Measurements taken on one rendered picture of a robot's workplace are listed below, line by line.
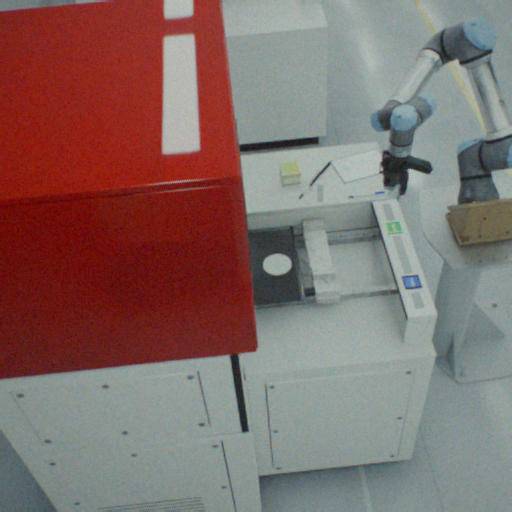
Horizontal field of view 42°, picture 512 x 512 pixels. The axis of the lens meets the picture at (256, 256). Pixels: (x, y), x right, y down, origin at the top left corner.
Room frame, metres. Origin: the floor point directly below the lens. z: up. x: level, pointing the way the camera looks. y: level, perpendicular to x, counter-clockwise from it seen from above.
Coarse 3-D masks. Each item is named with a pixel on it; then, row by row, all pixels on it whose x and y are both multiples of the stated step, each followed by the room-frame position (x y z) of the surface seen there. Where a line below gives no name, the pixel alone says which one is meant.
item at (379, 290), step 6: (360, 288) 1.49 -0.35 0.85; (366, 288) 1.48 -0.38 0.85; (372, 288) 1.48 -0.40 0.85; (378, 288) 1.48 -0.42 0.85; (384, 288) 1.48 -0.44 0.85; (342, 294) 1.47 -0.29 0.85; (348, 294) 1.47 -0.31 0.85; (354, 294) 1.47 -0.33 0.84; (360, 294) 1.47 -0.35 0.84; (366, 294) 1.47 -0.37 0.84; (372, 294) 1.47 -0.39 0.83; (378, 294) 1.47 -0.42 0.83; (384, 294) 1.47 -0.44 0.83; (306, 300) 1.46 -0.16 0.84; (312, 300) 1.46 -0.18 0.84
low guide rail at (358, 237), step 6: (348, 234) 1.76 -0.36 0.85; (354, 234) 1.75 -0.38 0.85; (360, 234) 1.75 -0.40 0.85; (366, 234) 1.75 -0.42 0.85; (300, 240) 1.75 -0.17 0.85; (330, 240) 1.74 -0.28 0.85; (336, 240) 1.74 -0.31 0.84; (342, 240) 1.74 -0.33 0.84; (348, 240) 1.74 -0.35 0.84; (354, 240) 1.74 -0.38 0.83; (360, 240) 1.74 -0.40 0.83; (366, 240) 1.74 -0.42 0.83; (300, 246) 1.73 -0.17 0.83
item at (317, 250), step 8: (304, 232) 1.76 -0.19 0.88; (312, 232) 1.75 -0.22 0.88; (320, 232) 1.75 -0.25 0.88; (304, 240) 1.73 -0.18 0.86; (312, 240) 1.71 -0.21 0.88; (320, 240) 1.71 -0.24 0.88; (312, 248) 1.67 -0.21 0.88; (320, 248) 1.67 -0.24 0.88; (328, 248) 1.66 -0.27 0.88; (312, 256) 1.63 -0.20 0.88; (320, 256) 1.63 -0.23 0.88; (328, 256) 1.62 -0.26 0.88; (312, 264) 1.59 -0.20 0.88; (320, 264) 1.59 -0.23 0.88; (328, 264) 1.59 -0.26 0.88; (312, 280) 1.53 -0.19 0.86; (320, 280) 1.51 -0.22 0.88; (328, 280) 1.51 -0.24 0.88; (336, 296) 1.44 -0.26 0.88; (320, 304) 1.43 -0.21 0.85
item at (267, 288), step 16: (256, 240) 1.72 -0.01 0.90; (272, 240) 1.71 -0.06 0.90; (288, 240) 1.70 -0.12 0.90; (256, 256) 1.64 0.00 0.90; (288, 256) 1.62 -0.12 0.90; (256, 272) 1.56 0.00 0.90; (288, 272) 1.55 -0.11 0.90; (256, 288) 1.49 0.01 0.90; (272, 288) 1.48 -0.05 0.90; (288, 288) 1.47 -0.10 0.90; (256, 304) 1.42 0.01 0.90
